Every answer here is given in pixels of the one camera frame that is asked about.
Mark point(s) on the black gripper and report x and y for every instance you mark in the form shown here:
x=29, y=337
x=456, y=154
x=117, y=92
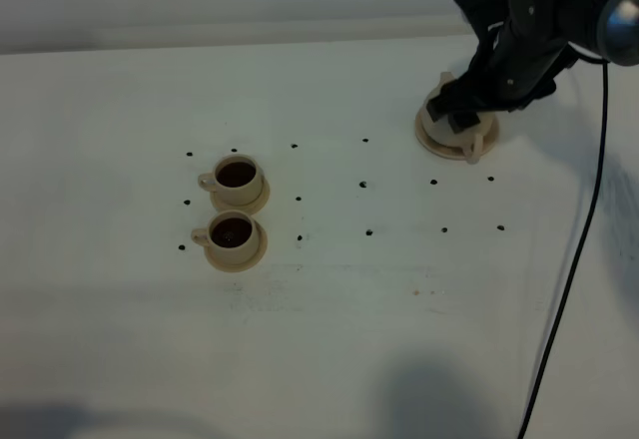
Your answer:
x=516, y=62

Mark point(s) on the beige ceramic teapot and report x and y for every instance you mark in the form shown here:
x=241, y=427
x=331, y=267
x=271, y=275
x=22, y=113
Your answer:
x=459, y=122

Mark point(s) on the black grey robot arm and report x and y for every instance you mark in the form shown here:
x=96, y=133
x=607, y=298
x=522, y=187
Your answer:
x=616, y=32

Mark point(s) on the round beige teapot saucer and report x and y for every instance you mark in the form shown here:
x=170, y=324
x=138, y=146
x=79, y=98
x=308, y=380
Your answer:
x=470, y=145

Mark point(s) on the far beige cup saucer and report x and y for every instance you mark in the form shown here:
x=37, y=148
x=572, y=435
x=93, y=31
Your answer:
x=250, y=208

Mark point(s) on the beige cup saucer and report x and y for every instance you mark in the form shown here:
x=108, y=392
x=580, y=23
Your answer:
x=249, y=263
x=250, y=208

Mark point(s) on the far beige teacup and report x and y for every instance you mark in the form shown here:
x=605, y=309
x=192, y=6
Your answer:
x=238, y=179

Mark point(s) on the beige teacup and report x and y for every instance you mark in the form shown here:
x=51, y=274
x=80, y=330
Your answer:
x=231, y=238
x=238, y=179

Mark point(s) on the near beige cup saucer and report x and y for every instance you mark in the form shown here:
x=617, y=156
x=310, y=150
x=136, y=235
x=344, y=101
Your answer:
x=249, y=263

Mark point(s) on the near beige teacup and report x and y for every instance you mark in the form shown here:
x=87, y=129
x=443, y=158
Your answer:
x=231, y=238

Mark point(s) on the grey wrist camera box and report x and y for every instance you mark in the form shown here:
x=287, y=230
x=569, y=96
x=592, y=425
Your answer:
x=481, y=15

